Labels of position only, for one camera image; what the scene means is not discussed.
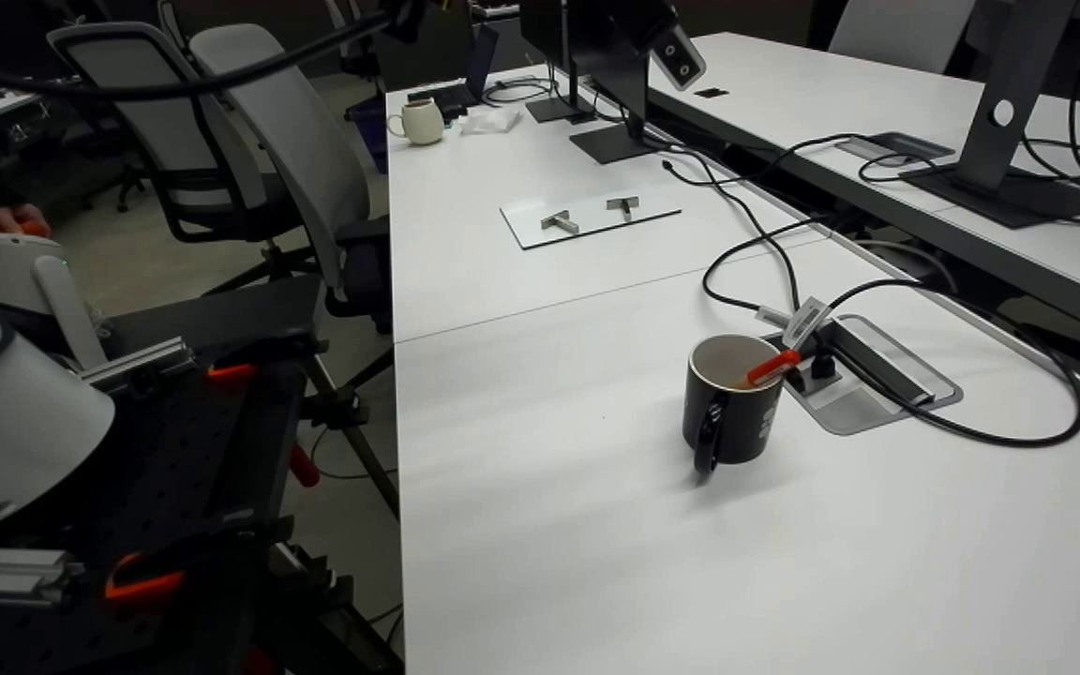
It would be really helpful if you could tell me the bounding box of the white tissue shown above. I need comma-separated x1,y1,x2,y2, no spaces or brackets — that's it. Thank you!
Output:
456,103,529,140

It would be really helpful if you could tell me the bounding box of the grey monitor stand with hole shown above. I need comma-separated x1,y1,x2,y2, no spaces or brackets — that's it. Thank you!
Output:
899,0,1080,234

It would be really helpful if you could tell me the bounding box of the small white mug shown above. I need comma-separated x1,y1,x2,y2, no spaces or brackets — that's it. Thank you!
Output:
388,95,449,149

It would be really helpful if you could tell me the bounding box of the tan marker with red cap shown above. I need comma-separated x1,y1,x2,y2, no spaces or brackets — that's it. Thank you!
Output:
741,348,811,389

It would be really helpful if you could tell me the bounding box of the flat black device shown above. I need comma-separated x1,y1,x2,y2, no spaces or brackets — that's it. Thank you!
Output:
864,129,961,170

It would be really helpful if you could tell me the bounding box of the black monitor stand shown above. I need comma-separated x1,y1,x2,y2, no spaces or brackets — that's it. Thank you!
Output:
566,61,670,170
521,49,584,129

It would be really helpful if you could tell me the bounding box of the orange clamp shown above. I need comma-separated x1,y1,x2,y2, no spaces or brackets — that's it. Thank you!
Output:
101,551,190,611

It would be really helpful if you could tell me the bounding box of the orange clamp handle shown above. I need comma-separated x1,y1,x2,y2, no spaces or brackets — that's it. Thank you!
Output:
203,360,264,386

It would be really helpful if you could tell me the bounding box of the red clamp handle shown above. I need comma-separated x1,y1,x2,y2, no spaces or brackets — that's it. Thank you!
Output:
285,440,324,490

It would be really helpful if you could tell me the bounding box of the black cable bundle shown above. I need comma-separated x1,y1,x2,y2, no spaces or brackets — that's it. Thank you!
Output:
1018,73,1080,234

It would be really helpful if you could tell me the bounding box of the black mesh office chair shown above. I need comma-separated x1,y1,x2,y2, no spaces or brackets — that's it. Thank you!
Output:
44,16,319,298

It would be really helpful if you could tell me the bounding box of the black mug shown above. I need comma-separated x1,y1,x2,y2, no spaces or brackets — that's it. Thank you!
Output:
678,330,793,480

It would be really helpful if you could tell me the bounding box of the black computer monitor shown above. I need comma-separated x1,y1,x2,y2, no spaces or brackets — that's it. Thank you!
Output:
516,0,659,129

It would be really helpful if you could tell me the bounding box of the thick black cable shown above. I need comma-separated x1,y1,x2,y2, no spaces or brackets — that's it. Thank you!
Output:
798,274,1080,449

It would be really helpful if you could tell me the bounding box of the looped black cable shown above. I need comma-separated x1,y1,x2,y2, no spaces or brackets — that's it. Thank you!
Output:
658,146,819,330

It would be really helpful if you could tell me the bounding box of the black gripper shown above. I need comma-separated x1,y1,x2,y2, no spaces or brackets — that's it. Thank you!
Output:
649,18,713,89

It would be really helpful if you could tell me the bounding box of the black robot mounting cart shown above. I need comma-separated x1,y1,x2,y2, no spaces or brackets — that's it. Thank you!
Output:
0,274,406,675

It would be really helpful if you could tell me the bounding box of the aluminium extrusion rail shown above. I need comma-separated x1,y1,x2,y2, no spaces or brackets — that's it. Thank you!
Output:
70,333,200,389
0,544,76,606

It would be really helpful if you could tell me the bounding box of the white plug adapter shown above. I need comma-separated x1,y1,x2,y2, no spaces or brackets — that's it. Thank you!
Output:
758,294,831,356

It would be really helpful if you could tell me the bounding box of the grey table outlet box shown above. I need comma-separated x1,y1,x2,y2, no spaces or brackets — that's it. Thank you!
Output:
774,313,966,440

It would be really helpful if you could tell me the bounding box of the white chair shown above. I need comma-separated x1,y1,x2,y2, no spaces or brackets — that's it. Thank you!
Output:
826,0,983,75

